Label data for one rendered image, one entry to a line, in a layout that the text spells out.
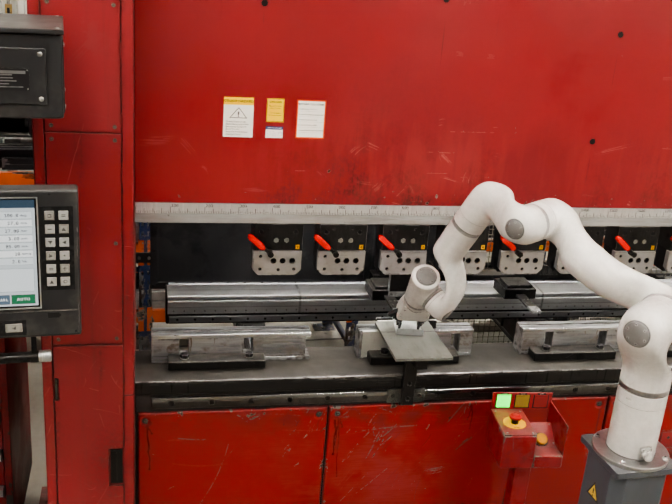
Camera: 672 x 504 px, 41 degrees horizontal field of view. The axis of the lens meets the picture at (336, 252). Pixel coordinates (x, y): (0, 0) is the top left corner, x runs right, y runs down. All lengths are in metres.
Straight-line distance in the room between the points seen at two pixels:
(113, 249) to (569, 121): 1.42
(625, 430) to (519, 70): 1.10
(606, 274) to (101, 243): 1.31
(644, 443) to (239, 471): 1.27
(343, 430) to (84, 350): 0.87
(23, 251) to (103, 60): 0.54
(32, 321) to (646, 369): 1.45
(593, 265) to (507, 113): 0.70
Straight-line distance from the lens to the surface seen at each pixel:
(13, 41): 2.04
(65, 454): 2.77
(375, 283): 3.12
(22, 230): 2.12
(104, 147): 2.39
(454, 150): 2.76
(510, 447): 2.86
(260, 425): 2.87
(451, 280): 2.53
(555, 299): 3.41
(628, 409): 2.33
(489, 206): 2.39
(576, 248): 2.30
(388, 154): 2.70
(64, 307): 2.18
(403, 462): 3.05
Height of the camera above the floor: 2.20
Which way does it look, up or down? 20 degrees down
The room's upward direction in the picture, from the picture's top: 5 degrees clockwise
